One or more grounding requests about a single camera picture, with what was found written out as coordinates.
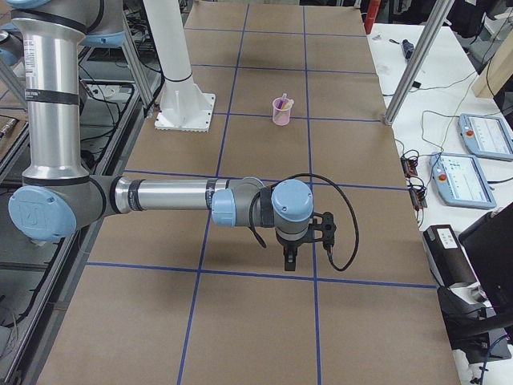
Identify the usb hub with cables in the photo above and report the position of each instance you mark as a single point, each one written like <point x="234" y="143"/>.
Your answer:
<point x="409" y="162"/>

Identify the aluminium frame post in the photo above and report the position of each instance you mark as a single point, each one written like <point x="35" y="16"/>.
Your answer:
<point x="429" y="33"/>

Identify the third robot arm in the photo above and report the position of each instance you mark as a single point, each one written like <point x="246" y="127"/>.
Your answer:
<point x="12" y="49"/>

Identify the near teach pendant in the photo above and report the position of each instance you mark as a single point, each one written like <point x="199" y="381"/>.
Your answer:
<point x="460" y="181"/>

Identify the dark brown box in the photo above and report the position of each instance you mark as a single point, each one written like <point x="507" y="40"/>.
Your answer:
<point x="448" y="262"/>

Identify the teach pendant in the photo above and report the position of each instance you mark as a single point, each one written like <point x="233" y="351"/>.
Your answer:
<point x="460" y="181"/>
<point x="486" y="136"/>

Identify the far teach pendant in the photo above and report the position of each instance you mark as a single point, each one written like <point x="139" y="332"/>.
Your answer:
<point x="486" y="136"/>

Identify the pink mesh pen holder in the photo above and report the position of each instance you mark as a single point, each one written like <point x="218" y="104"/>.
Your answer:
<point x="278" y="118"/>

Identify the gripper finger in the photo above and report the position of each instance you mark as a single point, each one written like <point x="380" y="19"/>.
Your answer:
<point x="293" y="258"/>
<point x="288" y="259"/>

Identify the purple highlighter pen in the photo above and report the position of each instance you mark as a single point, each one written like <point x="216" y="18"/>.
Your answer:
<point x="283" y="98"/>

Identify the black monitor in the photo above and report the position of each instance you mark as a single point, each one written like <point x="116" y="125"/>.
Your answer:
<point x="488" y="245"/>

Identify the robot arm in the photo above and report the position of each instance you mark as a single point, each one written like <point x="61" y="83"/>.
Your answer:
<point x="59" y="196"/>

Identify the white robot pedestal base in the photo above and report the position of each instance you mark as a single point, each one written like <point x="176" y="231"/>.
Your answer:
<point x="183" y="106"/>

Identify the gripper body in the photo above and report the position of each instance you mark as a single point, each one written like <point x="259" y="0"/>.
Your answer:
<point x="290" y="243"/>

